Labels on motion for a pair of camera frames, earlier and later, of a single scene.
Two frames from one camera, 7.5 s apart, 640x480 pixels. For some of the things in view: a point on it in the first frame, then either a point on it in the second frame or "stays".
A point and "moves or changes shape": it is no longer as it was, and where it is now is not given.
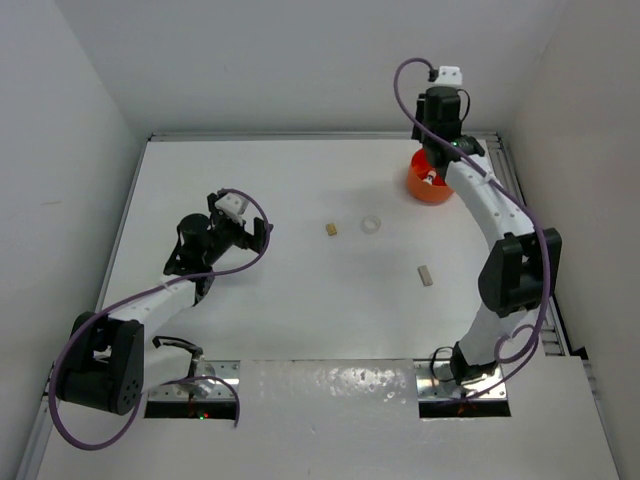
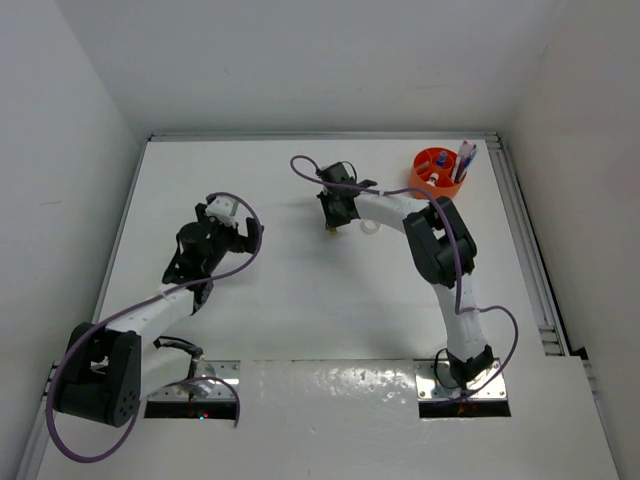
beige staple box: x=425 y=275 moves or changes shape
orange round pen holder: x=438 y=192 stays
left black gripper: x=245 y=240 stays
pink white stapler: x=430 y=176 stays
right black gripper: x=419 y=104 to x=331 y=219
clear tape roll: x=371 y=224 stays
